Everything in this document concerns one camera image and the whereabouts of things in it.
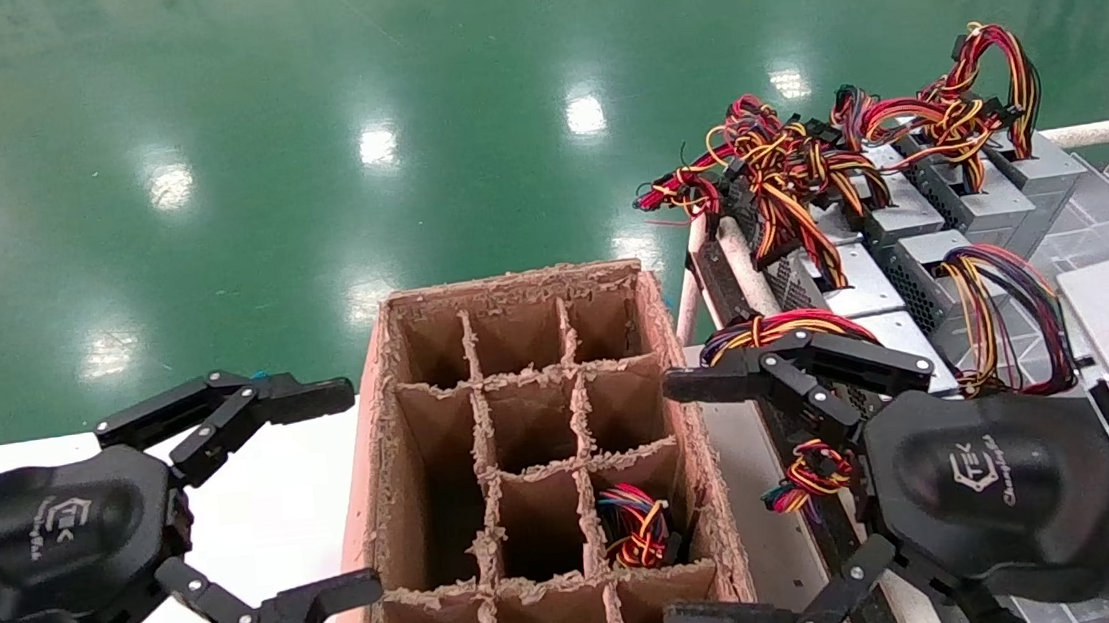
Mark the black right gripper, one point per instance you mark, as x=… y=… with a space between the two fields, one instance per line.
x=1001 y=483

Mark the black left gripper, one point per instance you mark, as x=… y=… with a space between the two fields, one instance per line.
x=52 y=536

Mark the row of grey power supplies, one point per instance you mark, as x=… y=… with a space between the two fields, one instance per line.
x=738 y=253

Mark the short white padded rack tube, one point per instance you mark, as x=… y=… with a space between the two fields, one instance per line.
x=690 y=310

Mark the brown cardboard box with dividers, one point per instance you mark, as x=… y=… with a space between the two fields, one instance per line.
x=523 y=415

